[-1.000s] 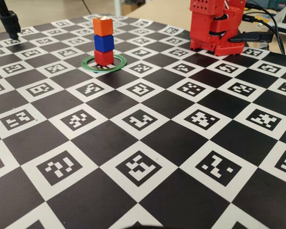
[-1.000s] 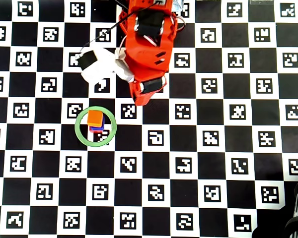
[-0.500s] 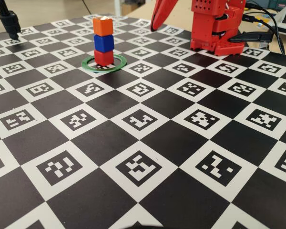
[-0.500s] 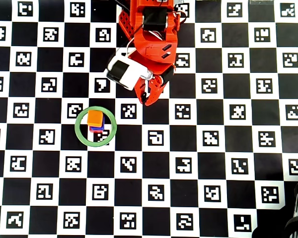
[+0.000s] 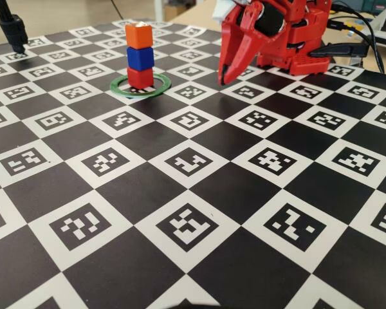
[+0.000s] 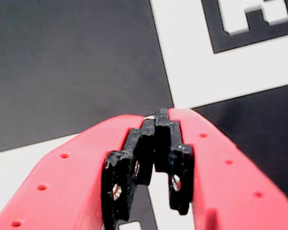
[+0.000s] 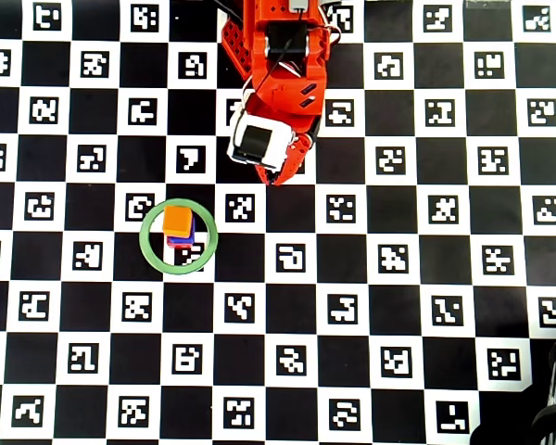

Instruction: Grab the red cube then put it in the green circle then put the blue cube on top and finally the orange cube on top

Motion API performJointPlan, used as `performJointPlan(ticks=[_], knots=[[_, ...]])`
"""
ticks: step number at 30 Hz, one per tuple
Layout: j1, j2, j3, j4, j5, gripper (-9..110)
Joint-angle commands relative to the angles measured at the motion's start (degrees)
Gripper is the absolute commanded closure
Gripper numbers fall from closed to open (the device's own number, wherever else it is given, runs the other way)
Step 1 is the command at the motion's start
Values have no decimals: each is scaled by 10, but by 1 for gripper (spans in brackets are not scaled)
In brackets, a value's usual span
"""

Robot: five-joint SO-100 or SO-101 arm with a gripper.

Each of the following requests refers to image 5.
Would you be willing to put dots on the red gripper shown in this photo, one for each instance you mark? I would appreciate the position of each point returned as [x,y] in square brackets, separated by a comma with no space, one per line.
[236,42]

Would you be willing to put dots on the blue cube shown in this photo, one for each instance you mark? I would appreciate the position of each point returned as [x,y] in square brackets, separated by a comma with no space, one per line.
[140,58]

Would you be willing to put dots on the orange cube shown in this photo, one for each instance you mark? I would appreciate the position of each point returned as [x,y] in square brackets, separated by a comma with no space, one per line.
[139,36]

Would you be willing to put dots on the red cube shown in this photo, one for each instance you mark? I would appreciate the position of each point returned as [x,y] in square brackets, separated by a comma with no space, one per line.
[140,77]

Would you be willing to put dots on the red robot arm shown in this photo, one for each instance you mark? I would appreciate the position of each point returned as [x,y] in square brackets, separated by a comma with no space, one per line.
[305,45]

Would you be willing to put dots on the cardboard box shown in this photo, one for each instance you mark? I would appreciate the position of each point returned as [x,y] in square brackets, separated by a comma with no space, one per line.
[173,13]

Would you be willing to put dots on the white table leg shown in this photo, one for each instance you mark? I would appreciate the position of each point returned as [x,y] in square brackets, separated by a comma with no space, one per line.
[158,9]

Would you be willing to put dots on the black table clamp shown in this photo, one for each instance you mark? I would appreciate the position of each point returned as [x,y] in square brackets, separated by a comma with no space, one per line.
[341,50]

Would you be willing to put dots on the green box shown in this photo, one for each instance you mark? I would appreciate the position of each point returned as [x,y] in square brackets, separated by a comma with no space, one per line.
[373,5]

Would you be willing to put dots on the black white marker checkerboard mat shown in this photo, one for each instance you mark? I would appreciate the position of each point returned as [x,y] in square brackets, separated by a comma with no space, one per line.
[132,199]

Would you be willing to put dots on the black tripod leg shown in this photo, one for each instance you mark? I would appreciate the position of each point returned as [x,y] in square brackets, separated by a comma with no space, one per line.
[14,30]

